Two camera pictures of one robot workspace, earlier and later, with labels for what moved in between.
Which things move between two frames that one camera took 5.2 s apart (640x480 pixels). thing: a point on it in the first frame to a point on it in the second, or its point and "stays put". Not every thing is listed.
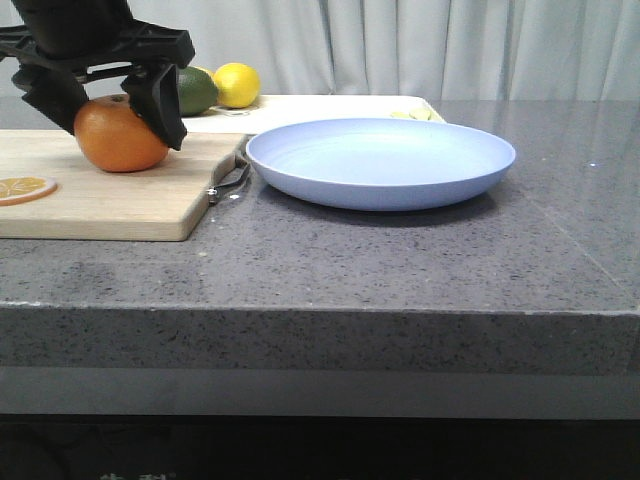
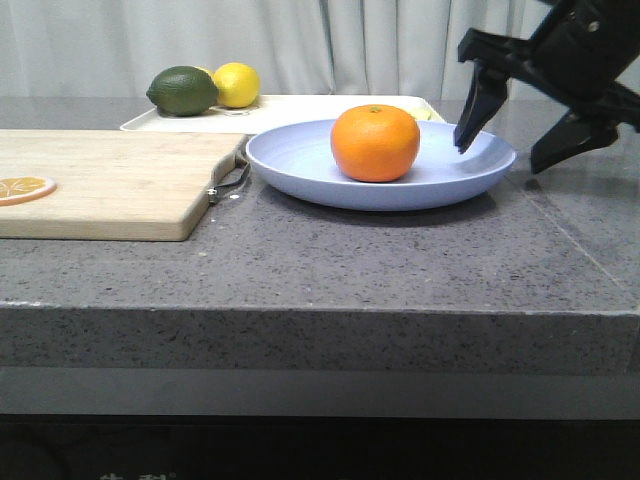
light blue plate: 379,163 stays put
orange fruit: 110,135 to 375,143
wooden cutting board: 159,203 stays put
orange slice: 25,189 stays put
